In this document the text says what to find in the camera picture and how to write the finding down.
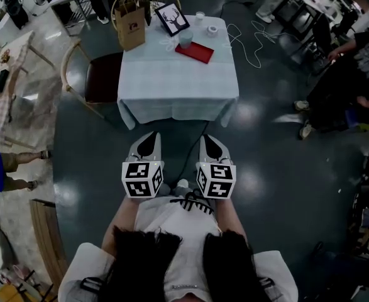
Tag black square container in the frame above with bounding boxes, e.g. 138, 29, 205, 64
143, 0, 153, 26

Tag black framed deer picture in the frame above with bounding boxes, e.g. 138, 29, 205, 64
154, 2, 191, 38

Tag wooden bench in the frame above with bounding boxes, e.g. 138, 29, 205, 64
29, 199, 69, 293

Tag person's right forearm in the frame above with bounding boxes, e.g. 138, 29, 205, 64
214, 198, 248, 242

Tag black bag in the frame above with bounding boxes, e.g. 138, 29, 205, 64
0, 0, 30, 30

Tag person's blue jeans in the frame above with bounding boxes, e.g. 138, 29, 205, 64
158, 182, 202, 201

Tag grey-blue glass cup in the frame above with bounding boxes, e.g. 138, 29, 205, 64
178, 30, 194, 48

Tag wooden chair dark red seat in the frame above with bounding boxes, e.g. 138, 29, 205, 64
60, 39, 124, 120

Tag black cable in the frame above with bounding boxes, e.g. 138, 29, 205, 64
218, 0, 258, 19

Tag brown paper bag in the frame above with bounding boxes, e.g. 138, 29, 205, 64
114, 0, 146, 52

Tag table with white tablecloth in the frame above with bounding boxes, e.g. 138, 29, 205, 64
117, 14, 240, 130

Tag person's left forearm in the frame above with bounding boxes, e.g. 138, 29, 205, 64
101, 196, 143, 250

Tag red box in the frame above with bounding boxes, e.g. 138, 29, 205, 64
174, 41, 215, 65

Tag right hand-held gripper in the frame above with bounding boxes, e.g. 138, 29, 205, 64
196, 133, 237, 199

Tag white top black leg table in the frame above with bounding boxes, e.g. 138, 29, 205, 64
294, 0, 346, 22

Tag dark grey chair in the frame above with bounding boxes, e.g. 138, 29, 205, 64
272, 0, 333, 66

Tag person's white t-shirt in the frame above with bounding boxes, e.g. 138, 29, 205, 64
58, 195, 299, 302

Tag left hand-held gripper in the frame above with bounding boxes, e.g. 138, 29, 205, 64
121, 131, 165, 199

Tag table with floral cloth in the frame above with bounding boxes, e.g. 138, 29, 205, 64
0, 30, 57, 151

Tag white cable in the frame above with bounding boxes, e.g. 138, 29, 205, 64
226, 20, 295, 69

